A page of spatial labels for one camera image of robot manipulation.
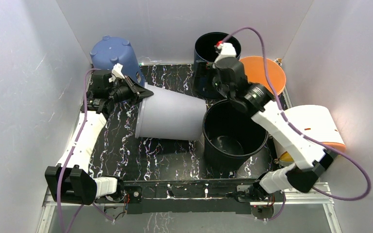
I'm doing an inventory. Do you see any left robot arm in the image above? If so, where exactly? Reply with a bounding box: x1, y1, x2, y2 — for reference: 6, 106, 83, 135
45, 64, 153, 205

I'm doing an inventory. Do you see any blue plastic bucket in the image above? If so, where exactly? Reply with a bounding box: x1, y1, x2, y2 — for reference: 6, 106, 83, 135
89, 35, 145, 86

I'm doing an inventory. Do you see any grey plastic bucket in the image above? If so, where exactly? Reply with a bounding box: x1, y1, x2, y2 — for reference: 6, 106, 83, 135
135, 83, 207, 141

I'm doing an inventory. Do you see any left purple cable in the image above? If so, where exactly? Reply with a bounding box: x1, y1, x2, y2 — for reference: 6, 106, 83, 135
56, 68, 117, 233

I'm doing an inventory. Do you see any orange bucket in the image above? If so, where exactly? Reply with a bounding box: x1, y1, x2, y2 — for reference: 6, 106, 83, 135
239, 56, 287, 97

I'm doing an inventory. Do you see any dark blue bucket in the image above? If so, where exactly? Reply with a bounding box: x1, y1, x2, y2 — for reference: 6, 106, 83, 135
192, 32, 228, 100

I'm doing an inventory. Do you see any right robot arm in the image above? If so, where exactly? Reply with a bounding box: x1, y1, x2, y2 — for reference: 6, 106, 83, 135
197, 57, 340, 201

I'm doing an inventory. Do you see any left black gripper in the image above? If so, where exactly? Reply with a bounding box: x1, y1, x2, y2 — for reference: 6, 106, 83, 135
109, 76, 154, 106

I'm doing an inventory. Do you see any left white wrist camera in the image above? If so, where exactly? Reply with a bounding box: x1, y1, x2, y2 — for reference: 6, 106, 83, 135
108, 63, 125, 83

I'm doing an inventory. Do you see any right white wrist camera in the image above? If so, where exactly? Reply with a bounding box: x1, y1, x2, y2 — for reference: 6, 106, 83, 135
214, 41, 237, 63

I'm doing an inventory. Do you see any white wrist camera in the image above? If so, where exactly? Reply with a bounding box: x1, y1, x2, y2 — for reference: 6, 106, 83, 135
108, 63, 125, 83
214, 41, 237, 63

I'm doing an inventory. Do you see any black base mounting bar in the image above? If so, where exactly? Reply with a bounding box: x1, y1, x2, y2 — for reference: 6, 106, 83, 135
122, 179, 274, 216

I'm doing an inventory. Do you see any large black bucket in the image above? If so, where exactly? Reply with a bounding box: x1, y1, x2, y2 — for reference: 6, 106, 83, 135
203, 100, 268, 171

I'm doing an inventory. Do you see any white and orange container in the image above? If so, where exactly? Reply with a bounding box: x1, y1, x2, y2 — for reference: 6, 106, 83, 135
285, 105, 346, 152

